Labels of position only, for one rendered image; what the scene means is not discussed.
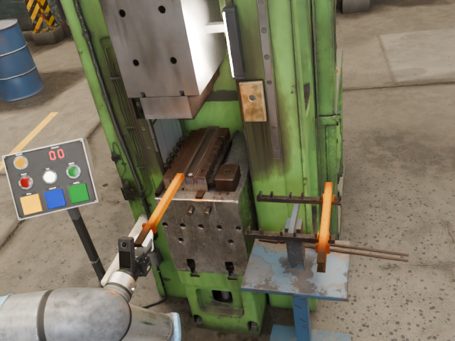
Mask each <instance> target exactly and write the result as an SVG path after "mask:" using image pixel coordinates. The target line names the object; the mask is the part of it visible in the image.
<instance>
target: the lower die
mask: <svg viewBox="0 0 455 341"><path fill-rule="evenodd" d="M209 129H216V130H215V132H214V134H213V136H212V137H211V140H210V141H209V144H208V146H207V148H206V150H205V151H204V153H203V155H202V157H201V159H200V161H199V163H198V164H197V166H196V168H195V170H194V172H193V174H192V178H185V176H184V179H183V181H182V182H181V185H180V186H179V188H178V190H177V191H198V190H203V191H209V189H210V187H211V186H210V185H209V184H208V181H209V172H208V171H207V170H203V172H201V170H202V169H203V168H207V169H209V171H210V174H212V168H211V165H210V164H206V166H204V164H205V163H206V162H210V163H211V164H212V165H213V170H214V168H215V162H214V159H215V161H216V163H217V155H216V153H214V152H213V153H211V152H212V151H215V152H217V153H218V156H219V157H220V151H219V148H218V147H215V148H214V150H213V147H214V146H216V145H215V142H216V141H222V142H223V147H224V146H225V141H224V138H223V137H220V138H219V139H218V136H220V135H222V136H224V137H225V140H226V142H227V140H230V129H229V128H219V127H208V128H207V129H199V130H191V132H190V134H189V135H190V137H187V142H186V141H185V142H184V143H183V145H184V147H183V146H182V147H181V148H180V150H181V151H180V152H179V151H178V153H177V156H178V157H175V158H174V163H173V162H172V163H171V165H170V166H171V169H170V168H168V170H167V171H166V173H165V175H164V177H163V178H162V180H163V183H164V186H165V190H167V189H168V187H169V186H170V184H171V182H172V180H173V179H174V177H175V176H176V174H177V173H183V175H185V173H186V171H187V169H188V167H189V165H190V164H191V162H192V160H193V158H194V157H195V155H196V153H197V151H198V149H199V147H200V145H201V144H202V142H203V140H204V138H205V137H206V135H207V133H208V131H209ZM217 146H219V147H220V148H221V152H222V149H223V148H222V144H221V143H220V142H217ZM210 153H211V155H210ZM210 156H212V157H214V159H212V158H209V160H207V158H208V157H210ZM182 188H184V190H183V189H182Z"/></svg>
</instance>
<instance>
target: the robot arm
mask: <svg viewBox="0 0 455 341"><path fill-rule="evenodd" d="M138 235H139V233H138V234H137V235H136V236H135V237H127V236H123V237H120V238H119V239H118V258H119V270H117V271H116V272H113V273H111V274H110V277H109V278H108V280H107V281H106V283H105V285H104V287H103V288H59V289H55V290H45V291H40V292H29V293H24V294H8V295H7V296H2V297H0V341H181V323H180V318H179V314H178V313H167V314H163V313H157V312H154V311H150V310H148V309H144V308H141V307H139V306H135V305H132V304H129V302H130V299H131V297H132V295H133V293H134V291H135V289H136V287H137V284H136V281H137V278H138V277H146V276H147V274H148V272H149V270H150V268H151V266H152V263H151V261H150V257H149V256H147V255H148V254H149V253H150V252H152V251H153V249H154V244H153V232H152V230H150V232H149V234H148V235H147V237H146V238H145V240H144V242H143V244H142V246H141V247H140V248H138V247H137V245H134V242H135V240H136V239H137V237H138ZM148 265H149V266H150V267H149V269H148V271H147V270H146V269H147V268H148ZM140 274H141V275H140Z"/></svg>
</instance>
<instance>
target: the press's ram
mask: <svg viewBox="0 0 455 341"><path fill-rule="evenodd" d="M99 2H100V5H101V9H102V12H103V15H104V19H105V22H106V26H107V29H108V33H109V35H110V40H111V42H112V46H113V49H114V53H115V56H116V60H117V62H118V67H119V69H120V72H121V76H122V79H123V82H124V86H125V89H126V92H127V96H128V97H143V96H144V95H146V97H166V96H181V94H182V93H183V92H184V95H185V96H186V95H200V94H201V93H202V91H203V90H204V88H205V87H206V85H207V84H208V82H209V81H210V79H211V78H212V76H213V75H214V73H215V71H216V70H217V69H218V67H219V65H220V64H221V63H222V61H223V59H224V58H225V56H226V55H227V50H226V45H225V37H224V32H226V30H225V22H224V21H222V19H221V11H220V6H219V0H99Z"/></svg>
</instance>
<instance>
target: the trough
mask: <svg viewBox="0 0 455 341"><path fill-rule="evenodd" d="M215 130H216V129H209V131H208V133H207V135H206V137H205V138H204V140H203V142H202V144H201V145H200V147H199V149H198V151H197V153H196V155H195V157H194V158H193V160H192V162H191V164H190V165H189V167H188V169H187V171H186V173H185V175H184V176H185V178H192V176H189V175H188V174H189V173H192V174H193V172H194V170H195V168H196V166H197V164H198V163H199V161H200V159H201V157H202V155H203V153H204V151H205V150H206V148H207V146H208V144H209V141H210V140H211V137H212V136H213V134H214V132H215Z"/></svg>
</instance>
